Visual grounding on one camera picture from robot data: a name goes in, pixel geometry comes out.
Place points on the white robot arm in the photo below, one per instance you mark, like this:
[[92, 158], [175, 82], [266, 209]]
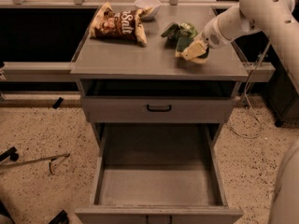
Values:
[[274, 18]]

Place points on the grey horizontal rail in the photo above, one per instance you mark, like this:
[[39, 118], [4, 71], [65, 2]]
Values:
[[37, 72]]

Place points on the white bowl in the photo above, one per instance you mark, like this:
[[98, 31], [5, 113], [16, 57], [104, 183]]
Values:
[[152, 6]]

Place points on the grey drawer cabinet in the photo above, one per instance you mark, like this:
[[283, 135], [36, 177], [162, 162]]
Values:
[[115, 68]]

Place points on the black bracket on floor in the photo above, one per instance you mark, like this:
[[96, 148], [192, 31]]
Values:
[[10, 153]]

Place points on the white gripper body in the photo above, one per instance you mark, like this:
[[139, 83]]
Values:
[[210, 35]]

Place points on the closed grey top drawer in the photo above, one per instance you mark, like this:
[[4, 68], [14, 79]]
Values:
[[157, 109]]

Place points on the black object bottom left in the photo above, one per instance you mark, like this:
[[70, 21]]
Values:
[[61, 218]]

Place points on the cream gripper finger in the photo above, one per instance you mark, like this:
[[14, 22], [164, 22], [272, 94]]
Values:
[[194, 50]]

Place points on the dark cabinet at right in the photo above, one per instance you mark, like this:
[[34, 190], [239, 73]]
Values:
[[281, 96]]

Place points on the green crumpled snack bag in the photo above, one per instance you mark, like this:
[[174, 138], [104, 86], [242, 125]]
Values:
[[183, 32]]

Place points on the black block on floor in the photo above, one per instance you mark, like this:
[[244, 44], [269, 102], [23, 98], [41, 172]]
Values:
[[57, 103]]

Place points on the metal rod on floor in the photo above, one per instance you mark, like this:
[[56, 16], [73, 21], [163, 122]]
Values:
[[50, 159]]

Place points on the brown salt chip bag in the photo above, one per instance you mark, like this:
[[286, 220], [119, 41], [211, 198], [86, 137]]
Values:
[[126, 24]]

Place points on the green yellow sponge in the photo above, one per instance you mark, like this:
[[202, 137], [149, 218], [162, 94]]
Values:
[[180, 47]]

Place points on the open grey middle drawer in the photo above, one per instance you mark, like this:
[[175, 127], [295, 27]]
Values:
[[157, 174]]

